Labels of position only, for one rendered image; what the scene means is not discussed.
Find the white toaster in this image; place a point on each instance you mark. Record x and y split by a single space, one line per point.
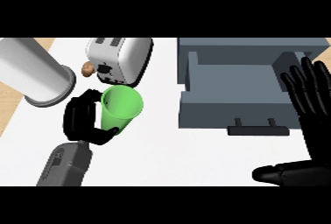
118 59

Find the grey open drawer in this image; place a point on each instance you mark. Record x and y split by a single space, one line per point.
234 81

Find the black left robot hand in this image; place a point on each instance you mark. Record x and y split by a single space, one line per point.
78 122

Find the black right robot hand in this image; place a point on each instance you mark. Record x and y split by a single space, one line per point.
316 116

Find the brown bread roll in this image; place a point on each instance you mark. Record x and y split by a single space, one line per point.
87 69

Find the grey cabinet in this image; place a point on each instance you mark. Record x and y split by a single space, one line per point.
251 46

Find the green plastic cup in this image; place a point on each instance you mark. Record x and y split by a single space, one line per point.
119 109

